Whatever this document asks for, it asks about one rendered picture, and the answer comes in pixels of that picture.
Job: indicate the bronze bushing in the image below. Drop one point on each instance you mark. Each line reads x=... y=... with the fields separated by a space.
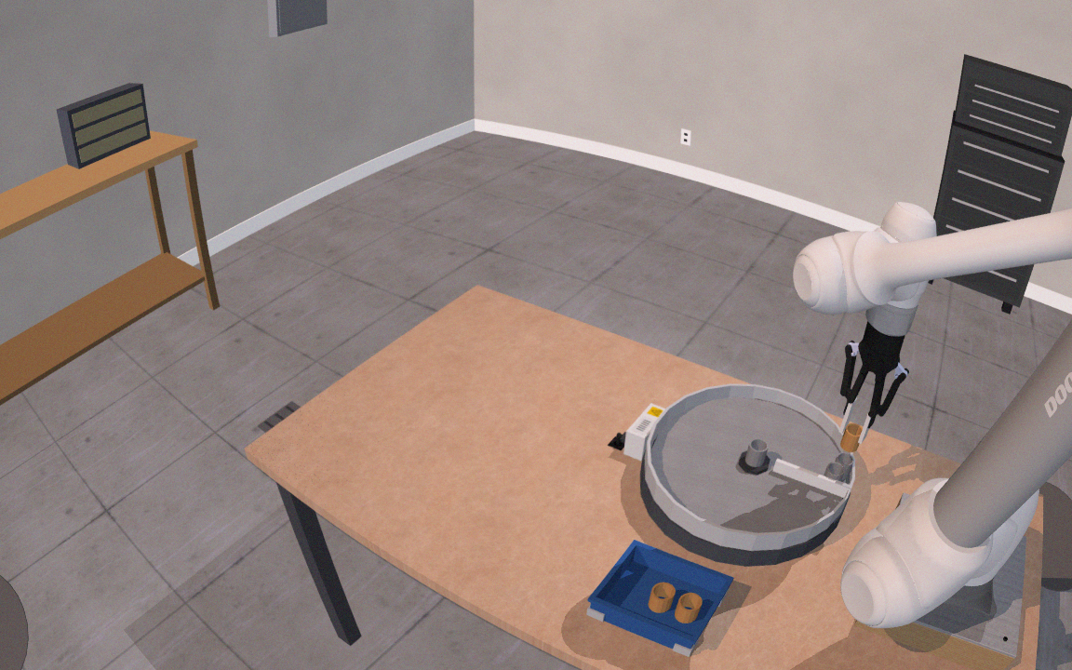
x=660 y=605
x=690 y=600
x=849 y=441

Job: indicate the blue square tray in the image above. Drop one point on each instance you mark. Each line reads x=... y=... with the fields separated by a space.
x=628 y=586

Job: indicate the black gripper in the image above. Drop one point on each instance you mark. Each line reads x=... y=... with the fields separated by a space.
x=874 y=359

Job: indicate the grey metal bushing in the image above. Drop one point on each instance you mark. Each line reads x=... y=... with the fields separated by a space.
x=756 y=452
x=834 y=470
x=847 y=461

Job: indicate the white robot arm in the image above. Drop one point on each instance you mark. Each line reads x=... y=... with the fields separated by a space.
x=925 y=552

